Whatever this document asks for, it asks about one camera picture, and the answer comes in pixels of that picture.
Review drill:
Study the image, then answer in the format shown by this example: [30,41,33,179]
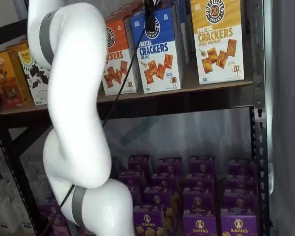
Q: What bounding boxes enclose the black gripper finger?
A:
[144,0,159,35]

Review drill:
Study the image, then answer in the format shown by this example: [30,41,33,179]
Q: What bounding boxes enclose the blue white pretzel crackers box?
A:
[130,3,183,94]

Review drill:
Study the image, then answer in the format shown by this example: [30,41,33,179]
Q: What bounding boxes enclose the orange white pretzel crackers box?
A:
[101,16,139,97]
[105,0,148,25]

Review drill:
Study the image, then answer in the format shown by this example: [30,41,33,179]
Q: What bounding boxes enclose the yellow white pretzel crackers box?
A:
[190,0,245,86]

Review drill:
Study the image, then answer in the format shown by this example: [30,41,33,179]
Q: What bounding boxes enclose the brown wooden shelf board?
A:
[0,79,254,116]

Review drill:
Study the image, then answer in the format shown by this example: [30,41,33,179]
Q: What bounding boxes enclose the white box with black chips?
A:
[17,48,52,107]

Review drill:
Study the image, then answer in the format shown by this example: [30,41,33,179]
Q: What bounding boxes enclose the brown orange snack box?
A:
[0,42,33,111]

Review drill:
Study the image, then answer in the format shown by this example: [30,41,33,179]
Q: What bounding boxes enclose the green tape strip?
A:
[119,115,160,146]

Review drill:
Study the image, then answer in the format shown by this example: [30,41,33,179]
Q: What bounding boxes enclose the dark metal shelving rack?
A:
[0,0,273,236]

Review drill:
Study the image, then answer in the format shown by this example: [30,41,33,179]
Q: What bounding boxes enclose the translucent plastic sheet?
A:
[13,107,256,174]

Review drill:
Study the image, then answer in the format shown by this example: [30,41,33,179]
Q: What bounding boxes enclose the black cable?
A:
[58,29,151,212]

